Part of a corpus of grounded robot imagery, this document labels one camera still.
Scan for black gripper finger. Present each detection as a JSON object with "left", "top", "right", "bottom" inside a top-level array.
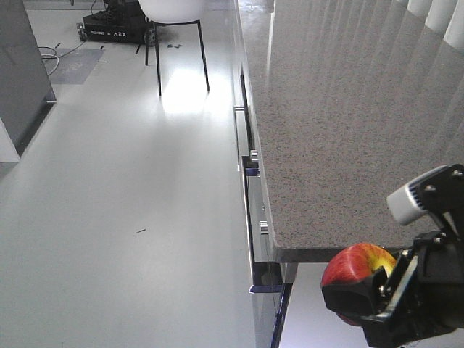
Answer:
[{"left": 321, "top": 268, "right": 388, "bottom": 321}]

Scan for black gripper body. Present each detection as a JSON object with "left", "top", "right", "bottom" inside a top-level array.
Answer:
[{"left": 362, "top": 231, "right": 463, "bottom": 347}]

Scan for red yellow apple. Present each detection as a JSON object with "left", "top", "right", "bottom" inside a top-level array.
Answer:
[{"left": 323, "top": 243, "right": 397, "bottom": 326}]

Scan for black wheeled robot base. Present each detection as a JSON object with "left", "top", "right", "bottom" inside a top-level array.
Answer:
[{"left": 76, "top": 1, "right": 155, "bottom": 46}]

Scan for grey speckled kitchen counter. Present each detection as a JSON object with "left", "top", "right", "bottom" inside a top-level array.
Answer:
[{"left": 231, "top": 0, "right": 464, "bottom": 348}]

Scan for white chair black legs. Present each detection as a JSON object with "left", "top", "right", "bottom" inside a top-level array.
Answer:
[{"left": 139, "top": 0, "right": 210, "bottom": 96}]

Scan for grey cabinet at left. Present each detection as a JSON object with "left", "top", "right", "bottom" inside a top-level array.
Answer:
[{"left": 1, "top": 1, "right": 56, "bottom": 162}]

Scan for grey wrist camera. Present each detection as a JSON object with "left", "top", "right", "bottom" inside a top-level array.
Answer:
[{"left": 386, "top": 164, "right": 463, "bottom": 225}]

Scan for white floor cable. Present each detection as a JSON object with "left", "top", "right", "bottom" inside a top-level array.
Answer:
[{"left": 38, "top": 42, "right": 85, "bottom": 69}]

